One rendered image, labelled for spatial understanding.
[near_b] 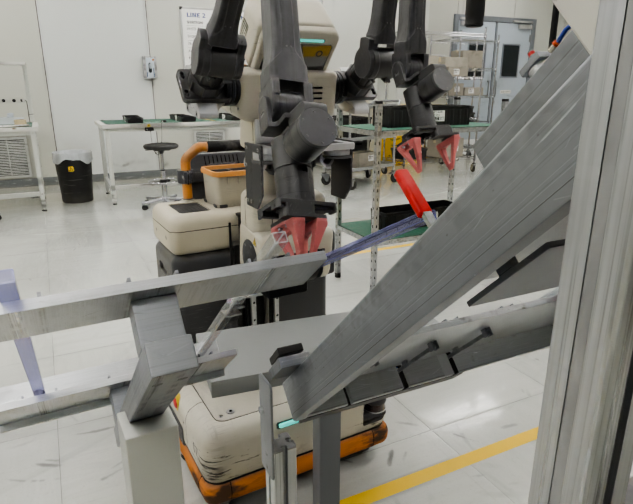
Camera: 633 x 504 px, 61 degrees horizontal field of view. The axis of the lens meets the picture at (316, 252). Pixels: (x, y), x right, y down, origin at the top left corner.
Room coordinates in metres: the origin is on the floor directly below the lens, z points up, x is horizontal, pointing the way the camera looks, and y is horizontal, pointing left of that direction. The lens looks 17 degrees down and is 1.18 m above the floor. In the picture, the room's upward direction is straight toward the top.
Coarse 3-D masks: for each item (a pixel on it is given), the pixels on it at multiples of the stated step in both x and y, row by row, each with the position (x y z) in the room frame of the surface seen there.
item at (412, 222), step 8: (416, 216) 0.56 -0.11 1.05; (392, 224) 0.59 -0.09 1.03; (400, 224) 0.58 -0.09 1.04; (408, 224) 0.57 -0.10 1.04; (416, 224) 0.56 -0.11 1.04; (424, 224) 0.56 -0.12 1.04; (376, 232) 0.61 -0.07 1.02; (384, 232) 0.59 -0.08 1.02; (392, 232) 0.58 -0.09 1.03; (400, 232) 0.58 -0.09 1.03; (360, 240) 0.63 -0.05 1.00; (368, 240) 0.61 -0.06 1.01; (376, 240) 0.60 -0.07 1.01; (384, 240) 0.61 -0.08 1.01; (344, 248) 0.65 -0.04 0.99; (352, 248) 0.64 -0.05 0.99; (360, 248) 0.63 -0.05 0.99; (328, 256) 0.67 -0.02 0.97; (336, 256) 0.66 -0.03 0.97; (344, 256) 0.66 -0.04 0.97
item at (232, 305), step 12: (276, 240) 0.47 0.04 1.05; (264, 252) 0.49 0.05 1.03; (276, 252) 0.48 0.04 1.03; (228, 300) 0.59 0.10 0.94; (240, 300) 0.57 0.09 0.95; (228, 312) 0.60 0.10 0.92; (216, 324) 0.63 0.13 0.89; (204, 336) 0.68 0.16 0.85; (216, 336) 0.67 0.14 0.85; (204, 348) 0.71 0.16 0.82
